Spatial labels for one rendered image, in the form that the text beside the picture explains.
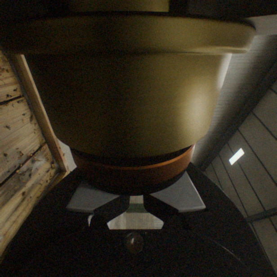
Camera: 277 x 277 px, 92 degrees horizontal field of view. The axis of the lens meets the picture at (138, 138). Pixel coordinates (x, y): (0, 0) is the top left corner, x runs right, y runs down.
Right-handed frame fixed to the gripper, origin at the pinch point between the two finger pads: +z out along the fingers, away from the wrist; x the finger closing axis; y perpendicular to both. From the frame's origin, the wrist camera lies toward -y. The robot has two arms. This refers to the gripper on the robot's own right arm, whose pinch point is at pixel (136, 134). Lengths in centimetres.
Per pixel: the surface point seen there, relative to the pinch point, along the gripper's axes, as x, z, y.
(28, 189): -19.7, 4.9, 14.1
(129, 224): -77, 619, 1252
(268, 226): 654, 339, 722
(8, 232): -19.7, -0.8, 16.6
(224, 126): 589, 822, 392
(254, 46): 495, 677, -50
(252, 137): 652, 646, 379
